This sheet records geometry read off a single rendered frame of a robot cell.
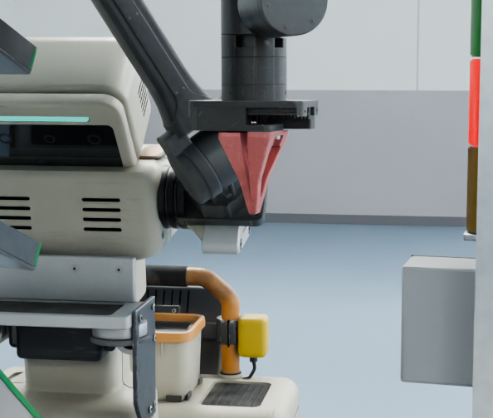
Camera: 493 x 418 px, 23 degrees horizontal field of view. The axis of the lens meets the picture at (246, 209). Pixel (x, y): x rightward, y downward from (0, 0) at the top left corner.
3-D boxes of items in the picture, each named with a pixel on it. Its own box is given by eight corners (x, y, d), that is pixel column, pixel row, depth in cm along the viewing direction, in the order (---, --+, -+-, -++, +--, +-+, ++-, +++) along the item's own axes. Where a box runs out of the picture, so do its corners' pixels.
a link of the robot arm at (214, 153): (223, 145, 158) (190, 168, 157) (212, 100, 149) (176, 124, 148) (266, 191, 154) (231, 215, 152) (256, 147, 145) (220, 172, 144)
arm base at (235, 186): (269, 171, 163) (182, 169, 165) (262, 138, 156) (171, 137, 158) (264, 226, 159) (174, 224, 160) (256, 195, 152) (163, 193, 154)
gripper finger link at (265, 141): (270, 218, 103) (270, 108, 102) (190, 216, 105) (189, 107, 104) (290, 210, 109) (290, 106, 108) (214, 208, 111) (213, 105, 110)
